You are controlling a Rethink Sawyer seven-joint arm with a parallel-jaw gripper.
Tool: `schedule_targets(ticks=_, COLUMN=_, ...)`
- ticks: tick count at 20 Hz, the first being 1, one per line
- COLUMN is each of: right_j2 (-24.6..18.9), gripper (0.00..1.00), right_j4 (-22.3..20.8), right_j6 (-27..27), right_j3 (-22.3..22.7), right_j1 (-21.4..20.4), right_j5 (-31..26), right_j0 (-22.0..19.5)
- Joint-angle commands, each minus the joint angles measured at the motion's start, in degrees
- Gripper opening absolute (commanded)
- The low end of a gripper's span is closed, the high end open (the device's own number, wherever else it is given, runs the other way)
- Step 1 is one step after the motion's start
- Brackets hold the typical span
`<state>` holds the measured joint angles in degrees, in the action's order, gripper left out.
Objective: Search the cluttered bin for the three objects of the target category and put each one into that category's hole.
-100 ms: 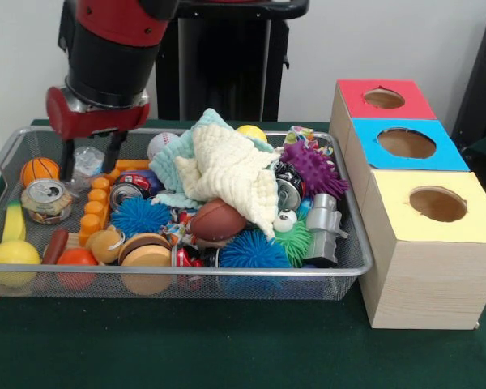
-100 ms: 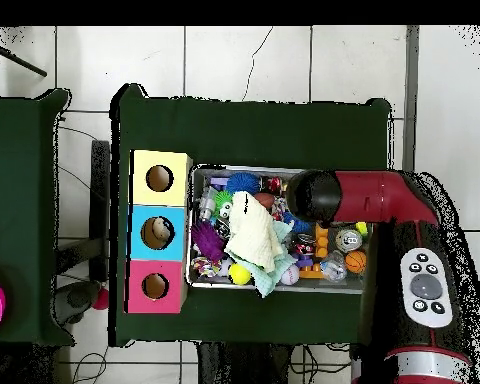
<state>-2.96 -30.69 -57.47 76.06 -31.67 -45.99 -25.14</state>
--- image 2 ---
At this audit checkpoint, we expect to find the black rod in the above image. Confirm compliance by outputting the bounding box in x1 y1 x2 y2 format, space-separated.
0 41 48 78

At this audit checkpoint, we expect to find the yellow ball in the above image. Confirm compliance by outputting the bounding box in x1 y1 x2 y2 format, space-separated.
228 262 252 286

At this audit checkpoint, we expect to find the white baseball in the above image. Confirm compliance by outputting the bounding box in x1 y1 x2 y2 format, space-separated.
279 264 301 286

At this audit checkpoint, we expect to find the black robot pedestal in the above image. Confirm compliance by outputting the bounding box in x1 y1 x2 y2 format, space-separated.
197 341 293 384

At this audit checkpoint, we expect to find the cream knitted cloth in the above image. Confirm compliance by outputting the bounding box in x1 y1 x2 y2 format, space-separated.
223 190 285 274

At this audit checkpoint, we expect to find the silver mesh bin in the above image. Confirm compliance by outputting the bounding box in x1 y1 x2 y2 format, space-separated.
185 163 375 295

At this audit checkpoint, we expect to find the purple spiky ball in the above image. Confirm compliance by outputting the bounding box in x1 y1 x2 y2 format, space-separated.
190 220 226 263

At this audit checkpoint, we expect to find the wooden three-hole box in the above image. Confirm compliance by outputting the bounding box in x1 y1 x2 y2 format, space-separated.
123 149 194 315

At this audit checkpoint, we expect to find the dark green tablecloth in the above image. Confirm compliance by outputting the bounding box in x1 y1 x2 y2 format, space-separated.
108 82 393 348
0 88 75 347

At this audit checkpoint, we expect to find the mint green knitted cloth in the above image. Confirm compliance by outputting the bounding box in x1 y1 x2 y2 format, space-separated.
223 219 299 299

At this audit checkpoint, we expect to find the crumpled clear plastic bottle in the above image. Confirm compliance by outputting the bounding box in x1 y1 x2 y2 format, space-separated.
319 250 348 283

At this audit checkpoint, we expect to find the dark grey rounded object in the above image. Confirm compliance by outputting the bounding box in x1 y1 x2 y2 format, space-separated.
53 279 101 325

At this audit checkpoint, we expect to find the small orange basketball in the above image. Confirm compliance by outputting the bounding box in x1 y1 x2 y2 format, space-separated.
344 249 368 274

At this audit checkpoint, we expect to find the orange toy brick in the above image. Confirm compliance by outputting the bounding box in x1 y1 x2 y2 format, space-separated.
298 223 330 280

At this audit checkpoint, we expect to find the tall black object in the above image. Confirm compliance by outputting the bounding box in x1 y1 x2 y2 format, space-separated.
89 139 111 281

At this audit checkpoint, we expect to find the blue spiky ball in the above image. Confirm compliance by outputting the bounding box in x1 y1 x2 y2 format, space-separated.
226 171 262 196

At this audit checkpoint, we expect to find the small red ball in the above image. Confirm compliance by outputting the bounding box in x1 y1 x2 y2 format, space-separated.
91 287 110 311

